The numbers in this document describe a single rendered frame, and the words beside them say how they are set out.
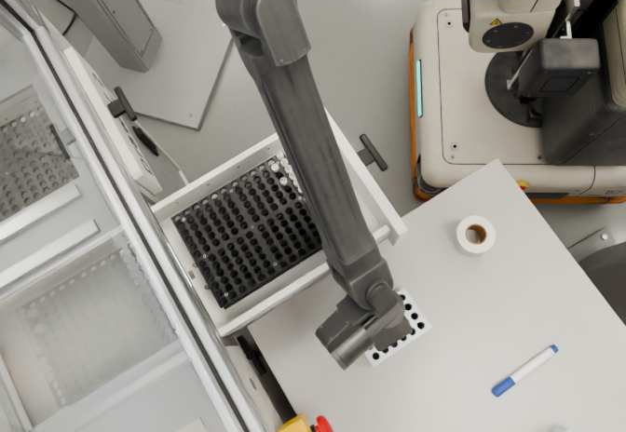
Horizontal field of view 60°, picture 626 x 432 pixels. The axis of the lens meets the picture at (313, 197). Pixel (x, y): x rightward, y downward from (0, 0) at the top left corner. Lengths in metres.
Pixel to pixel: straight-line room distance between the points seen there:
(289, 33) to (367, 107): 1.44
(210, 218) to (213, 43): 1.21
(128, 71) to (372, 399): 1.50
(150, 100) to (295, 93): 1.50
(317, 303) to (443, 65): 0.95
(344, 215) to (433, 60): 1.13
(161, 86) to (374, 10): 0.83
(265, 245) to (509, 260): 0.46
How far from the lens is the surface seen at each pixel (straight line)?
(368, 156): 0.92
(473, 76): 1.73
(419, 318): 0.99
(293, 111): 0.58
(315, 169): 0.61
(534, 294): 1.08
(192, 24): 2.14
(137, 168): 0.96
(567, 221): 1.97
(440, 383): 1.04
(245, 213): 0.92
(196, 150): 1.96
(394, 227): 0.88
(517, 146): 1.67
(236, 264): 0.91
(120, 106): 1.03
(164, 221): 1.02
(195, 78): 2.03
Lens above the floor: 1.78
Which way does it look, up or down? 75 degrees down
